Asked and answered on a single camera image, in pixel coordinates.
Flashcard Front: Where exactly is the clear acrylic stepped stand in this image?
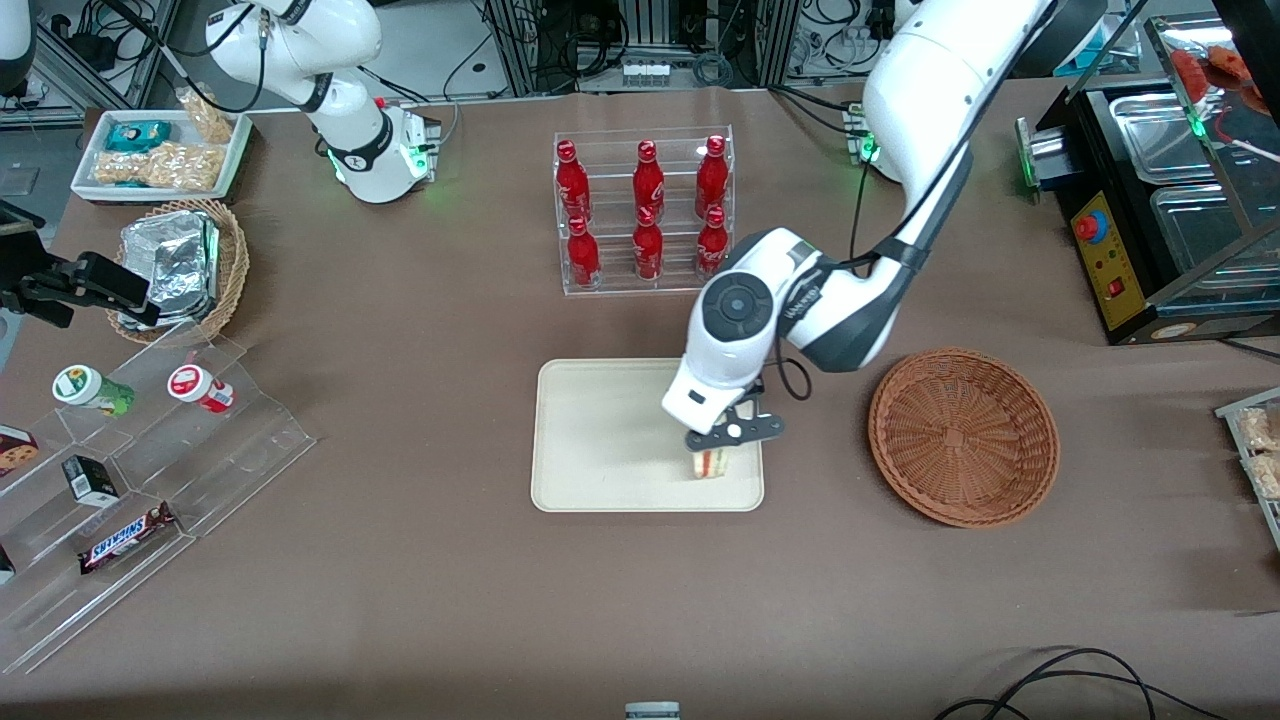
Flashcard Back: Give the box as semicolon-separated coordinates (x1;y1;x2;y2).
0;320;319;677

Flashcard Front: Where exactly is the green lidded snack cup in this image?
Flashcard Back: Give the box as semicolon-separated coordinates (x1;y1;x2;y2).
52;364;137;419

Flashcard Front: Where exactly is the small clear nut bag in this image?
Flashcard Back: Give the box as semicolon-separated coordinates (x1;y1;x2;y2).
176;87;237;145

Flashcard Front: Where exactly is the red orange food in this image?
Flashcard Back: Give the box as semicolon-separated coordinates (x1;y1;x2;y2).
1168;44;1263;99

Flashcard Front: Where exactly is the round brown wicker basket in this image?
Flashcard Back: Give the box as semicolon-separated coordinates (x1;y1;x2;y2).
867;346;1061;529

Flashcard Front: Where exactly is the black food warmer machine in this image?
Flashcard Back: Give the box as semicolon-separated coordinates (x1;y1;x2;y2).
1035;12;1280;348

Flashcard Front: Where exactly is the snickers chocolate bar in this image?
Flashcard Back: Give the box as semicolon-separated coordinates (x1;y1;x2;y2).
77;501;180;577

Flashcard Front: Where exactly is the large clear nut bag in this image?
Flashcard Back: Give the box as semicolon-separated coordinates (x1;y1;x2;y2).
92;141;227;194

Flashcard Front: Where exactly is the teal snack packet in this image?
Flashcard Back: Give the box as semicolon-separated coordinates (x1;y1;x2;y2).
105;120;174;154

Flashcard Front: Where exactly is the white snack tray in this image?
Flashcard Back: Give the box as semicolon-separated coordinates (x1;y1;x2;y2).
70;108;254;207

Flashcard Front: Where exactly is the red lidded snack cup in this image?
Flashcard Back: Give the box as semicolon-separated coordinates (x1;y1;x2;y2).
166;363;238;415

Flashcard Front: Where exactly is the red cola bottle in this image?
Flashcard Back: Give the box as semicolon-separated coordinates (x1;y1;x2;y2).
695;135;730;219
632;140;667;223
696;205;730;282
555;140;592;224
566;215;602;292
632;207;666;284

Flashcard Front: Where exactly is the cream rectangular tray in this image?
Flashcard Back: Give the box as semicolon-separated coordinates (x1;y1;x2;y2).
530;357;766;514

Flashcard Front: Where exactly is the light oval wicker basket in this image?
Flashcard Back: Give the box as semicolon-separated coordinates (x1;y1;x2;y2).
104;198;251;347

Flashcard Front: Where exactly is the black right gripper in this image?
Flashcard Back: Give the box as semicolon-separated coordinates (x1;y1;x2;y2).
0;251;162;328

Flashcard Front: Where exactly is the small black box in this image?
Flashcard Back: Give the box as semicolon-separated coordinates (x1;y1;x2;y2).
61;454;122;509

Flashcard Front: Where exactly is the silver metal cylinder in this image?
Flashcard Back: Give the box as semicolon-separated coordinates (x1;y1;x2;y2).
1014;117;1067;203

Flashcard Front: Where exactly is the black floor cable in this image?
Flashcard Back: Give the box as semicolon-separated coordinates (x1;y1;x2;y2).
934;647;1233;720

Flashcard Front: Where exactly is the white wire rack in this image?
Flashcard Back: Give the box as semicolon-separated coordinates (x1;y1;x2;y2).
1214;387;1280;553

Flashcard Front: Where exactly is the small steel pan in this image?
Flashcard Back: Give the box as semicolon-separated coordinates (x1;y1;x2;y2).
1108;91;1219;187

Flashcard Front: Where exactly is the brown cookie box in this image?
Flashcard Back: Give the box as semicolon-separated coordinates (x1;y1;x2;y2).
0;424;40;480

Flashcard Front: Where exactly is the large steel pan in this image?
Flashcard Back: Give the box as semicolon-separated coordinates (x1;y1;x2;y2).
1148;183;1280;293

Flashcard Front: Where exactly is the clear acrylic bottle rack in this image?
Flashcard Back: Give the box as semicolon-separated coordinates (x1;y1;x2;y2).
553;125;736;297

